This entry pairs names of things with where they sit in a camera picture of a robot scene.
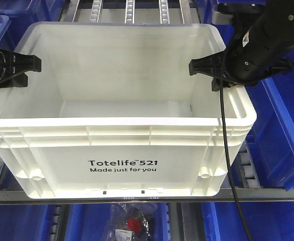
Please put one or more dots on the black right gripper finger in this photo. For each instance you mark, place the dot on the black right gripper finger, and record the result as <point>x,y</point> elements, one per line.
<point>217,84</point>
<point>212,65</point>

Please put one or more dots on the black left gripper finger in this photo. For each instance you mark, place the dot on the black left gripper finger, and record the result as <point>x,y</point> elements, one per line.
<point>19,81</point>
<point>14,64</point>

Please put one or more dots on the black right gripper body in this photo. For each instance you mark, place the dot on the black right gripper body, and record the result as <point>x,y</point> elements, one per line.
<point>255,54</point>

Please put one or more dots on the white Totelife plastic bin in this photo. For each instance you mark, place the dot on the white Totelife plastic bin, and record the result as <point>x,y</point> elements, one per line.
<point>114,113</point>

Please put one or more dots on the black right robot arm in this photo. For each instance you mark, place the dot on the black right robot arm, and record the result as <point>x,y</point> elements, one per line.
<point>245,15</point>

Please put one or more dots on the blue bin left of shelf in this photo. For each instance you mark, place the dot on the blue bin left of shelf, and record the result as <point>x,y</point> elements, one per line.
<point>6,36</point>

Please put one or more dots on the blue bin of shelf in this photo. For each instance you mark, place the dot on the blue bin of shelf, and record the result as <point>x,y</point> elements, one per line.
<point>271,139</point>
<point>6,36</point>

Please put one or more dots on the blue bin upper left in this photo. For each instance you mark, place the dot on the blue bin upper left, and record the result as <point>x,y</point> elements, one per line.
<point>23,13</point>

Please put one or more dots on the blue bin right of shelf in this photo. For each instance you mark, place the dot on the blue bin right of shelf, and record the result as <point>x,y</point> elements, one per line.
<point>271,139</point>

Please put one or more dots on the blue bin lower left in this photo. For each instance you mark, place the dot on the blue bin lower left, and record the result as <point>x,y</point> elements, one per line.
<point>26,222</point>

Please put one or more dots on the blue bin lower right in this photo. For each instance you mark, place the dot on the blue bin lower right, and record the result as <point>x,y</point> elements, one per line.
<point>266,220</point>

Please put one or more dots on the blue bin lower centre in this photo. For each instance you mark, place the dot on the blue bin lower centre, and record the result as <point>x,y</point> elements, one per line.
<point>89,222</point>

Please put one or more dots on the centre right roller track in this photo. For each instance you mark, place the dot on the centre right roller track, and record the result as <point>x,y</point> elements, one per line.
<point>164,12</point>

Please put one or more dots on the centre left roller track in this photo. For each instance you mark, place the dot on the centre left roller track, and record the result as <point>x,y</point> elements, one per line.
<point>96,11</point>

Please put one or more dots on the plastic bag with parts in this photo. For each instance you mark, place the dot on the plastic bag with parts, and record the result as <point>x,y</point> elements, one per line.
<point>131,221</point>

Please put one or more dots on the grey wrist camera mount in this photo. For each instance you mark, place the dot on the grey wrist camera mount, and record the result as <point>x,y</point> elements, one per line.
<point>219,18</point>

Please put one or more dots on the steel shelf front rail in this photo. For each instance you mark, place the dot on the steel shelf front rail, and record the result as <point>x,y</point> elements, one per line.
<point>19,197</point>

